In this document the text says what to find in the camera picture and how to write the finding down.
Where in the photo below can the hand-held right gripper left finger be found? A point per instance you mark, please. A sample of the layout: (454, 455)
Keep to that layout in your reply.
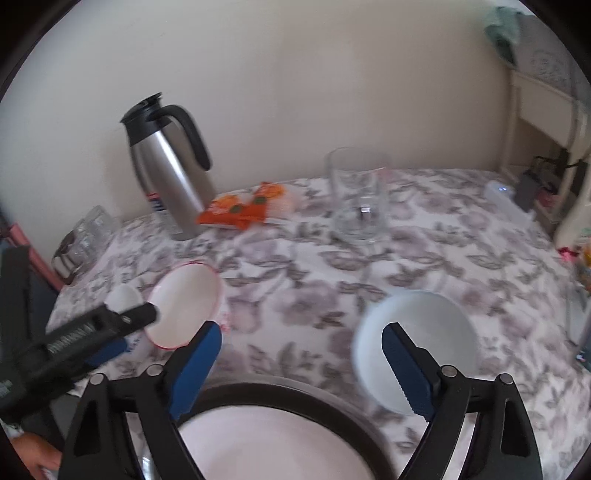
(198, 364)

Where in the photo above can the small white bowl red pattern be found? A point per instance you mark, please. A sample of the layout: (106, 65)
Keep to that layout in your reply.
(429, 323)

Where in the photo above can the clear glass cup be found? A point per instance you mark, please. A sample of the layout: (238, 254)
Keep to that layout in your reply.
(104, 221)
(85, 237)

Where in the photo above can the stainless steel thermos jug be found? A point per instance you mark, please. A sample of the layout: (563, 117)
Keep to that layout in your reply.
(171, 184)

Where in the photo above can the black rimmed white plate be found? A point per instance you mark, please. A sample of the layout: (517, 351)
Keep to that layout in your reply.
(277, 438)

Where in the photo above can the white power bank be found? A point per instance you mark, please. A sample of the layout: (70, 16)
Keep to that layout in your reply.
(503, 196)

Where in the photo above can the large stainless steel basin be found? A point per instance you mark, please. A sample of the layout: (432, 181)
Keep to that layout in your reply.
(286, 379)

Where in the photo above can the dark grey charger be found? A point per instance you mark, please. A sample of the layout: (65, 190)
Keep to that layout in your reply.
(528, 189)

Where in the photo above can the green cloth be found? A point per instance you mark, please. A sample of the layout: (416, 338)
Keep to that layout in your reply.
(503, 30)

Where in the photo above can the grey printed bag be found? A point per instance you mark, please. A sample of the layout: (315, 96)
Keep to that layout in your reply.
(545, 60)

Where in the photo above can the clear glass mug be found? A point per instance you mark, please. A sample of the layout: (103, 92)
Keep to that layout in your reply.
(358, 203)

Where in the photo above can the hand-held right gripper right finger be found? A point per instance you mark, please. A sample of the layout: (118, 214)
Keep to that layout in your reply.
(408, 369)

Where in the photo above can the strawberry print bowl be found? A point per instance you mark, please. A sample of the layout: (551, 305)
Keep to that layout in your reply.
(184, 300)

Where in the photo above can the orange snack packet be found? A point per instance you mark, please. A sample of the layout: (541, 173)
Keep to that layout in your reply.
(277, 198)
(226, 212)

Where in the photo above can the white rectangular bowl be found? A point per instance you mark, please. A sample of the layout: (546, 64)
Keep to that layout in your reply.
(122, 295)

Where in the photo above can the person's left hand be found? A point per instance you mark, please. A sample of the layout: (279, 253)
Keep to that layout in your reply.
(32, 454)

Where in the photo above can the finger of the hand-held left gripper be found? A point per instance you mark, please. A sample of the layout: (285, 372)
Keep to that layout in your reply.
(134, 316)
(108, 350)

